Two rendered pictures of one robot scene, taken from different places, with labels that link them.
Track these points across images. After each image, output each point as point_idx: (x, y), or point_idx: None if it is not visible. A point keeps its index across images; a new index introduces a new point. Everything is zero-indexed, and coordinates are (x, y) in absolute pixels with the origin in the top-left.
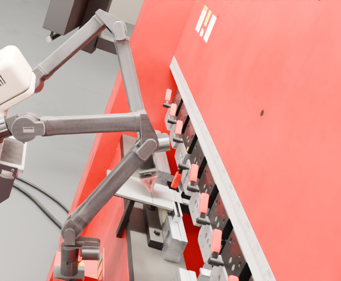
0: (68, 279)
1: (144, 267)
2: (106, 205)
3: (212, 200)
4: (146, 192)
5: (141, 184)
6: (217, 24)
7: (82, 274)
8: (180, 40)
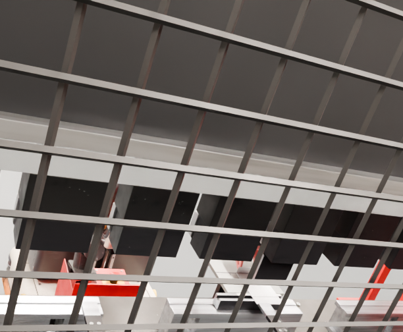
0: (70, 268)
1: (120, 306)
2: None
3: (118, 193)
4: (235, 269)
5: (249, 265)
6: None
7: (80, 271)
8: None
